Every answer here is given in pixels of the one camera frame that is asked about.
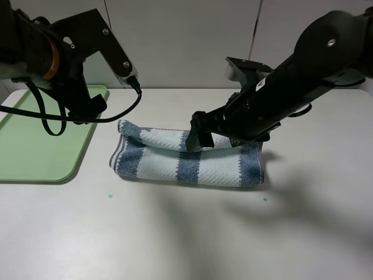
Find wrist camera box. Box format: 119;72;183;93
225;57;273;88
50;9;140;88

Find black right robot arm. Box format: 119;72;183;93
186;9;372;152

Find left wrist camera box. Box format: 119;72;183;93
50;9;140;88

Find light green plastic tray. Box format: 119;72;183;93
0;84;110;186

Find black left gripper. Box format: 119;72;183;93
26;17;107;124

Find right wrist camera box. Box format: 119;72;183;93
225;57;273;88

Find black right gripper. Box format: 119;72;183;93
185;74;281;152

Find black left camera cable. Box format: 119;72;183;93
0;74;143;137

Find blue white striped towel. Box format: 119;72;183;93
109;120;264;188

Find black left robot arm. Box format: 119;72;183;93
1;1;107;124

